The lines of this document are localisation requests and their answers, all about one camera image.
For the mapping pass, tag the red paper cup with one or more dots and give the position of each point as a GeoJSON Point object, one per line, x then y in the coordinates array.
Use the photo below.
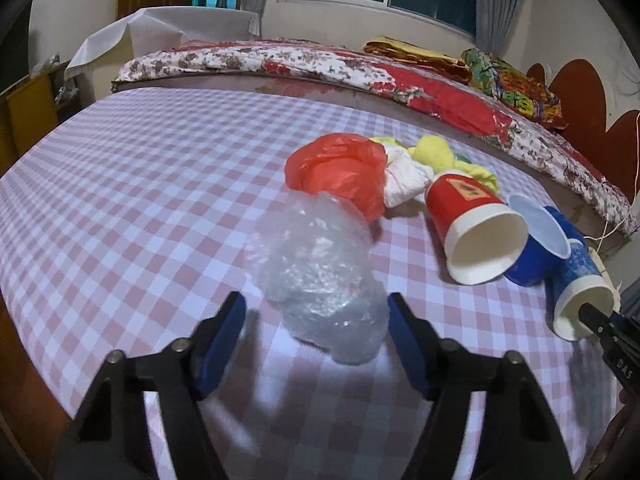
{"type": "Point", "coordinates": [460, 205]}

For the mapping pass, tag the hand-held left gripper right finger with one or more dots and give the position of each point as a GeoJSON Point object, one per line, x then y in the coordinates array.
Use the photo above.
{"type": "Point", "coordinates": [407, 340]}

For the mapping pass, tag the bed with floral cover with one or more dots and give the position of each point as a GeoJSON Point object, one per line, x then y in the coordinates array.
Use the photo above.
{"type": "Point", "coordinates": [425, 85]}

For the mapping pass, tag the red plastic bag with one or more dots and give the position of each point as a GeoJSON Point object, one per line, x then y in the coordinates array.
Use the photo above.
{"type": "Point", "coordinates": [335, 170]}

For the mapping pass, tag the blue patterned paper cup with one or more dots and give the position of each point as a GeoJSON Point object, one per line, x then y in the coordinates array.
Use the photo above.
{"type": "Point", "coordinates": [577, 270]}

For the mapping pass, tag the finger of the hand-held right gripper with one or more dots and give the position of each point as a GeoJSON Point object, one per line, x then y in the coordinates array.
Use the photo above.
{"type": "Point", "coordinates": [627, 327]}
{"type": "Point", "coordinates": [595, 317]}

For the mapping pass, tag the plain blue paper cup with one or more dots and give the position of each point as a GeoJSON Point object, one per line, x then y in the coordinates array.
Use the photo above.
{"type": "Point", "coordinates": [525, 265]}

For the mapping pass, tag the yellow wooden cabinet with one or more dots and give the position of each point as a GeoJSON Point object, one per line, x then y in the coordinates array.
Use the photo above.
{"type": "Point", "coordinates": [30, 105]}

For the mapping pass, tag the white cover sheet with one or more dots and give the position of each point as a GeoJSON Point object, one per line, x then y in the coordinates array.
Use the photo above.
{"type": "Point", "coordinates": [175, 22]}

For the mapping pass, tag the yellow folded cloth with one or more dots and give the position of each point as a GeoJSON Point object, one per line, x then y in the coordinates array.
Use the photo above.
{"type": "Point", "coordinates": [415, 55]}

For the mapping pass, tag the clear plastic bag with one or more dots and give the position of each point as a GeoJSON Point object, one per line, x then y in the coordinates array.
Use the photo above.
{"type": "Point", "coordinates": [315, 270]}

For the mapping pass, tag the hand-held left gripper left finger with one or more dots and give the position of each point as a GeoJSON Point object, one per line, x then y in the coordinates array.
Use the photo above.
{"type": "Point", "coordinates": [220, 350]}

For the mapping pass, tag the red scalloped headboard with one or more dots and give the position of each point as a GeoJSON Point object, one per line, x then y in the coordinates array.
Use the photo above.
{"type": "Point", "coordinates": [580, 90]}

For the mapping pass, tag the pink checked tablecloth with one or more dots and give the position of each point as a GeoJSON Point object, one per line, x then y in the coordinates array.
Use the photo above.
{"type": "Point", "coordinates": [125, 210]}

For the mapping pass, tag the colourful patterned pillow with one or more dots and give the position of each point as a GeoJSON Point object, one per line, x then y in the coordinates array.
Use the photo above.
{"type": "Point", "coordinates": [515, 85]}

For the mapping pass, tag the white diaper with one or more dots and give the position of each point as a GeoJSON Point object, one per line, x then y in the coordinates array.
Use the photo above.
{"type": "Point", "coordinates": [405, 180]}

